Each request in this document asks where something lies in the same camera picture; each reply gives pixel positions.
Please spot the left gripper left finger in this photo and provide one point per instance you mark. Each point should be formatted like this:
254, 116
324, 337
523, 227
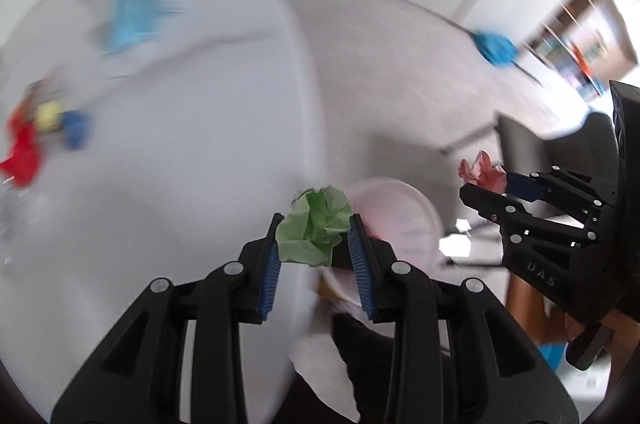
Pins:
134, 374

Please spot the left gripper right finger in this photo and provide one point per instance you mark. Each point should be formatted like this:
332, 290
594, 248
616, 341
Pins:
458, 356

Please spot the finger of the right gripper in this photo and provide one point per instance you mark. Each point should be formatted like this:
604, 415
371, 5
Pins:
490, 205
534, 186

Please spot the pink paper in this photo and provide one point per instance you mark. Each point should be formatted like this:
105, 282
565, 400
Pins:
483, 173

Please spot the green paper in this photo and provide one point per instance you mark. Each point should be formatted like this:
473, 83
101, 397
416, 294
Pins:
313, 227

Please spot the yellow paper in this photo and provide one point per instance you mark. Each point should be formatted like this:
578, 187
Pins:
48, 117

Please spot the blue face mask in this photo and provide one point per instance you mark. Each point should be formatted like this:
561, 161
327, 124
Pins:
132, 22

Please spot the white trash bin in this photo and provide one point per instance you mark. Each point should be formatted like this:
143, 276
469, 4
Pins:
397, 213

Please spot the person's right hand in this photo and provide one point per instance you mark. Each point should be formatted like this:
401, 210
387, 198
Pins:
617, 332

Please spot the blue plastic bag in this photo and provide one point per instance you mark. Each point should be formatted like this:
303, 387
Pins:
498, 50

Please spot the red crumpled wrapper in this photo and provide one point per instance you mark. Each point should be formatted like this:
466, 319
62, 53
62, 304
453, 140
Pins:
25, 156

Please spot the blue crumpled paper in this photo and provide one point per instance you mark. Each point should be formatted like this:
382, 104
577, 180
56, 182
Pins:
76, 128

